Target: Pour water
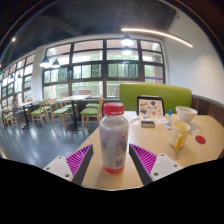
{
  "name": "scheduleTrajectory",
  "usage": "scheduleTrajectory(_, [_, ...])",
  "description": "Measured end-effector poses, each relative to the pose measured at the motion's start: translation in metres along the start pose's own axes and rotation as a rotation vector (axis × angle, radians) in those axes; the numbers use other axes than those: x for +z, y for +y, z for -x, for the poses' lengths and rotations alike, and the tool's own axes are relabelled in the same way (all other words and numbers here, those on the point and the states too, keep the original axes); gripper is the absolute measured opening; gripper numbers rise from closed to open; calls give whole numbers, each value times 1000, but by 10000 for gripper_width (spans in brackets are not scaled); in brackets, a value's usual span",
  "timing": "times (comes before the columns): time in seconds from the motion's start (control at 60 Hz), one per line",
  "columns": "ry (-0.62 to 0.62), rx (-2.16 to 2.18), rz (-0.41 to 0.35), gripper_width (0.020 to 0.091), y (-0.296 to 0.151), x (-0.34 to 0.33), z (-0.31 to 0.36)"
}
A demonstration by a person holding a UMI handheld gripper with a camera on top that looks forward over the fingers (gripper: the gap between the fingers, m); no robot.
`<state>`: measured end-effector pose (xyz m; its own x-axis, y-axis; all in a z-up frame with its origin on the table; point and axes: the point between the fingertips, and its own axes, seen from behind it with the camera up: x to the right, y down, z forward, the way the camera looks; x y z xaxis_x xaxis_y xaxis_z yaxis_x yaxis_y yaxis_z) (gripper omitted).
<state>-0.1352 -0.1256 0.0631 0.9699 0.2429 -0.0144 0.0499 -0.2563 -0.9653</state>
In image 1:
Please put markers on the green upholstered booth bench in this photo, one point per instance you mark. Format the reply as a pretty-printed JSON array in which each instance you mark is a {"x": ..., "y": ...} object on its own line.
[{"x": 173, "y": 95}]

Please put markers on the white bowl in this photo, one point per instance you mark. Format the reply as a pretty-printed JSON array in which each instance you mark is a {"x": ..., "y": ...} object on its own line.
[{"x": 186, "y": 114}]

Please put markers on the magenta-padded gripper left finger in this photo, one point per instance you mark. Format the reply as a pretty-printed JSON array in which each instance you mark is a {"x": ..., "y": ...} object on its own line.
[{"x": 79, "y": 160}]

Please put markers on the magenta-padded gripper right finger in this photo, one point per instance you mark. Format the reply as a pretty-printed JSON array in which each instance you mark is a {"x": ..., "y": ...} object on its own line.
[{"x": 146, "y": 160}]

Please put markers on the red-capped clear drink bottle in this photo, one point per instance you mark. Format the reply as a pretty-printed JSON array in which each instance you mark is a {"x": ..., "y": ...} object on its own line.
[{"x": 114, "y": 140}]

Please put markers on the flat round red coaster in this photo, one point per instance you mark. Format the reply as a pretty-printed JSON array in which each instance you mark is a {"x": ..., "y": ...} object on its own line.
[{"x": 200, "y": 139}]

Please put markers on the wooden dining table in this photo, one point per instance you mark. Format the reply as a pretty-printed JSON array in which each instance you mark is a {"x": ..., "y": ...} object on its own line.
[
  {"x": 73, "y": 98},
  {"x": 28, "y": 104}
]

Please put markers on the printed sticker sheet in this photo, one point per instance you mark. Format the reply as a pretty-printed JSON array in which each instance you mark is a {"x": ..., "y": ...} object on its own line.
[{"x": 161, "y": 120}]

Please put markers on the curved linear ceiling light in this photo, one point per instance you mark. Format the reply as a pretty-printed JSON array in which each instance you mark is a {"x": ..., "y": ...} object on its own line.
[{"x": 156, "y": 32}]

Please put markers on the large black-framed window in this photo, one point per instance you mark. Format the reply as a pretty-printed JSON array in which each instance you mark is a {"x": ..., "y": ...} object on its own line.
[{"x": 87, "y": 56}]

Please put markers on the black pendant lamps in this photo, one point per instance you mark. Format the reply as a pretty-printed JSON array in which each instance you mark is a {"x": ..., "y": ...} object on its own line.
[{"x": 127, "y": 40}]

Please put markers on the white paper sheets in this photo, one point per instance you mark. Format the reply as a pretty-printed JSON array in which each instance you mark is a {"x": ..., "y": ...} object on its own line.
[{"x": 132, "y": 117}]

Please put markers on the small blue-capped bottle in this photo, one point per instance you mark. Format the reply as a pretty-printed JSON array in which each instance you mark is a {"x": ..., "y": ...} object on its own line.
[{"x": 170, "y": 116}]

